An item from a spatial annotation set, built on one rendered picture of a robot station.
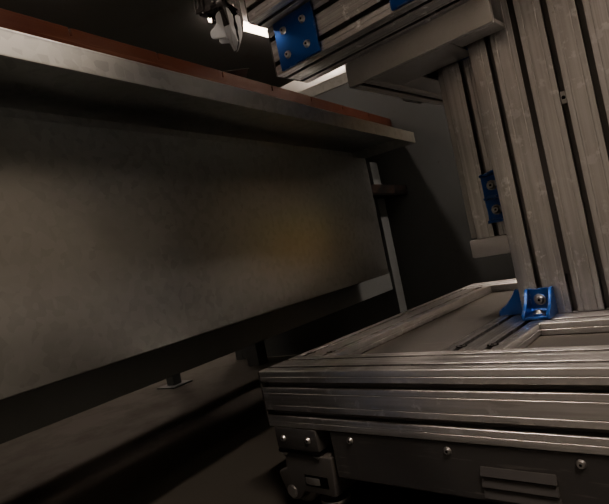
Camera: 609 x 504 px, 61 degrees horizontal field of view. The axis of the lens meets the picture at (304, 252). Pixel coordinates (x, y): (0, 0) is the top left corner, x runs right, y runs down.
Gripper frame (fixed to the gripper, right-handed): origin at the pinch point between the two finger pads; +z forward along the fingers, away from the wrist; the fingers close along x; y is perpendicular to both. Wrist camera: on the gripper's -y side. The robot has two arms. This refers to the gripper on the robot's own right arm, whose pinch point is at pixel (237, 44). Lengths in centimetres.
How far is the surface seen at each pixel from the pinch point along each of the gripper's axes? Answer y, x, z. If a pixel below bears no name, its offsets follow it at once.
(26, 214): 6, 58, 39
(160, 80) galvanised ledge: -12, 49, 24
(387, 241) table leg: -7, -70, 51
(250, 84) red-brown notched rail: -0.5, -1.6, 9.1
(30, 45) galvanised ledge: -9, 66, 24
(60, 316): 5, 57, 52
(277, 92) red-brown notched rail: -2.2, -12.1, 9.2
